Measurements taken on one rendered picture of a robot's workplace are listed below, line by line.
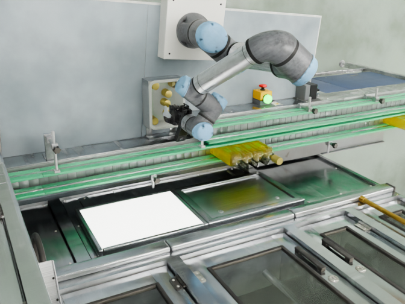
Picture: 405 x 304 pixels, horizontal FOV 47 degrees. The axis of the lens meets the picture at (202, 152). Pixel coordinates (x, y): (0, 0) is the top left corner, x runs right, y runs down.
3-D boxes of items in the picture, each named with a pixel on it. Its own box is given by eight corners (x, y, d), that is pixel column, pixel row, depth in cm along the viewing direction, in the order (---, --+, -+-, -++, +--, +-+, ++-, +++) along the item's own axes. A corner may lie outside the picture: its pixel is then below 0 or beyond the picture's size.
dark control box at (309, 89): (294, 96, 253) (304, 100, 246) (295, 82, 250) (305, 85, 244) (306, 95, 257) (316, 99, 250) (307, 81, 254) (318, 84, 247)
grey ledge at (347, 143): (238, 162, 246) (250, 169, 236) (239, 146, 243) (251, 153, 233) (370, 136, 287) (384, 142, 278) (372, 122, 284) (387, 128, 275)
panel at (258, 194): (75, 215, 190) (99, 258, 162) (75, 209, 189) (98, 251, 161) (260, 175, 230) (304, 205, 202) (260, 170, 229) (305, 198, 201)
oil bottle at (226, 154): (210, 153, 223) (232, 169, 206) (210, 142, 221) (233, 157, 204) (220, 151, 226) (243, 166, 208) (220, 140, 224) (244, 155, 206)
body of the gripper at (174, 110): (184, 102, 204) (196, 109, 194) (184, 121, 207) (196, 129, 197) (167, 104, 200) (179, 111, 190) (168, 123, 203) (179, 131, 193)
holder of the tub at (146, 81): (143, 136, 219) (149, 141, 212) (141, 77, 209) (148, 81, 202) (176, 131, 226) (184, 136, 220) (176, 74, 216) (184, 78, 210)
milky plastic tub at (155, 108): (143, 125, 216) (150, 131, 209) (141, 77, 208) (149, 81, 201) (177, 120, 224) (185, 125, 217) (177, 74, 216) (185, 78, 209)
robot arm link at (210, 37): (199, 12, 192) (213, 15, 181) (222, 32, 199) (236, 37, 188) (182, 36, 193) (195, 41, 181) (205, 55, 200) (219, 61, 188)
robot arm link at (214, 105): (213, 88, 178) (196, 111, 179) (232, 104, 184) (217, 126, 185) (204, 84, 185) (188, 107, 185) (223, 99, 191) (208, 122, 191)
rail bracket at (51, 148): (42, 158, 196) (53, 178, 177) (38, 119, 190) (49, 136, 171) (54, 156, 198) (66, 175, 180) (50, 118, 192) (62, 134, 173)
